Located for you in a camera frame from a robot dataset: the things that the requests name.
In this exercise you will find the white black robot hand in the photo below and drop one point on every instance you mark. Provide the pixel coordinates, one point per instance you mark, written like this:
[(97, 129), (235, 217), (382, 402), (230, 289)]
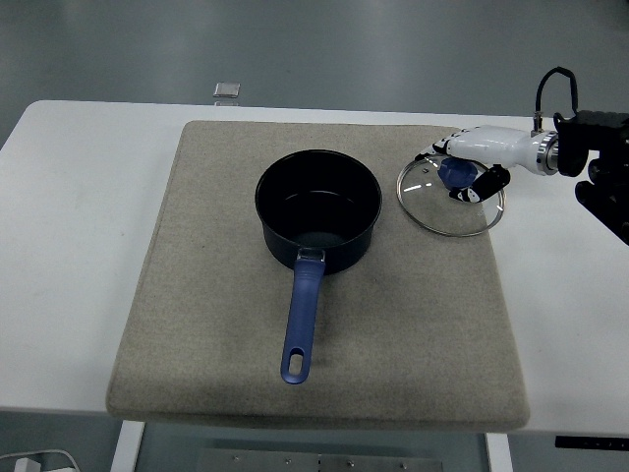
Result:
[(491, 145)]

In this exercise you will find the glass pot lid blue knob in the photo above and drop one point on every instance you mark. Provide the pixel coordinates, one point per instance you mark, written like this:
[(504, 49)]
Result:
[(442, 216)]

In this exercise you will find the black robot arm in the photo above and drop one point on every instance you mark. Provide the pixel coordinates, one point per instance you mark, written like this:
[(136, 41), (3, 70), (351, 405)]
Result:
[(604, 187)]

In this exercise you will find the small silver square floor plate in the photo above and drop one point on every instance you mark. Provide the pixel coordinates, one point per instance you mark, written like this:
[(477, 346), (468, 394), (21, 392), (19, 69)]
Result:
[(227, 89)]

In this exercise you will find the white table leg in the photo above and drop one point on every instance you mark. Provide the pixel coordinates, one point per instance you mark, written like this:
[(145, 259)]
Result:
[(498, 454), (127, 450)]

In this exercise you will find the black table control panel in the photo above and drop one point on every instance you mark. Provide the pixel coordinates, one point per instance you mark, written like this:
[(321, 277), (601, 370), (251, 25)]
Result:
[(589, 442)]

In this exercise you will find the beige fabric mat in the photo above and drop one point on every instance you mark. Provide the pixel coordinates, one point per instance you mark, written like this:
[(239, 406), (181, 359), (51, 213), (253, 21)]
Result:
[(206, 295)]

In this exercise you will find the grey metal plate with screws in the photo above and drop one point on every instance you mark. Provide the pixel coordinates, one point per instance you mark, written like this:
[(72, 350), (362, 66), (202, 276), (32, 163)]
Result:
[(319, 462)]

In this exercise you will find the white power adapter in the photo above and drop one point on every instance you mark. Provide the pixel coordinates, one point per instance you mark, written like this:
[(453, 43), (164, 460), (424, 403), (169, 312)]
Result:
[(24, 465)]

